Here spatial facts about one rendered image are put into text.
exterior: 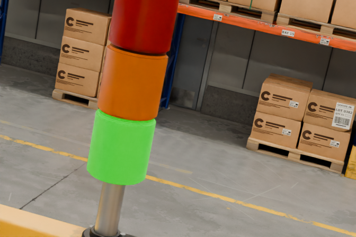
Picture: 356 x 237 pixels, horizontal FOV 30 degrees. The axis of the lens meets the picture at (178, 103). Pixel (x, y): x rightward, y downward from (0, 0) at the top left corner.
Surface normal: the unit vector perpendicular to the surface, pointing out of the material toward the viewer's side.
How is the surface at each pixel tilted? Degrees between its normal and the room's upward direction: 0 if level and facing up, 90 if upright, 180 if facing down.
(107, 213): 90
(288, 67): 90
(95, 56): 91
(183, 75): 90
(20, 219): 0
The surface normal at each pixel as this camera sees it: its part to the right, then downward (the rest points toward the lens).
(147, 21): 0.17, 0.27
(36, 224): 0.18, -0.95
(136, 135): 0.41, 0.30
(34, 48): -0.01, -0.64
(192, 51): -0.25, 0.18
